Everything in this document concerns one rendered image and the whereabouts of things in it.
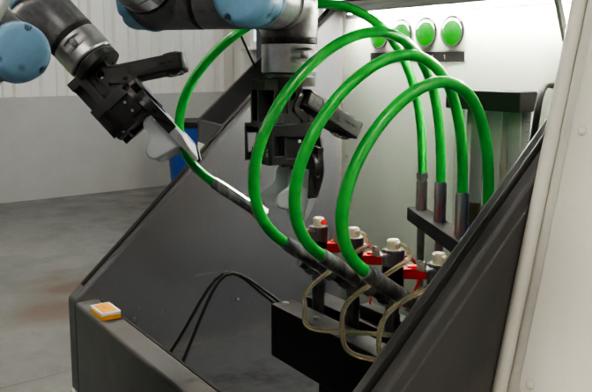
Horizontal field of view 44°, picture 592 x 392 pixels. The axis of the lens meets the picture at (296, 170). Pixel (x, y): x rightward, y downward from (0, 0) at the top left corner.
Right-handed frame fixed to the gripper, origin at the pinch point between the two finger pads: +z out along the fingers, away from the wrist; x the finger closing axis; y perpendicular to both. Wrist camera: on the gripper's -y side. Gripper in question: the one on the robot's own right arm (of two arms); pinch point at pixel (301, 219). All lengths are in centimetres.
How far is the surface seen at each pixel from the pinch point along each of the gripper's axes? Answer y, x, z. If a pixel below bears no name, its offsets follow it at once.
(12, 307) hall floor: -33, -326, 111
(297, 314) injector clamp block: 1.7, 1.3, 13.2
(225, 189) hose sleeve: 6.0, -11.1, -3.2
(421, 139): -22.2, 0.4, -10.1
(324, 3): -7.8, -5.6, -30.4
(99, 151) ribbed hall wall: -198, -651, 69
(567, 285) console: -2.3, 41.7, -0.7
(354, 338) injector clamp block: 0.7, 12.9, 13.2
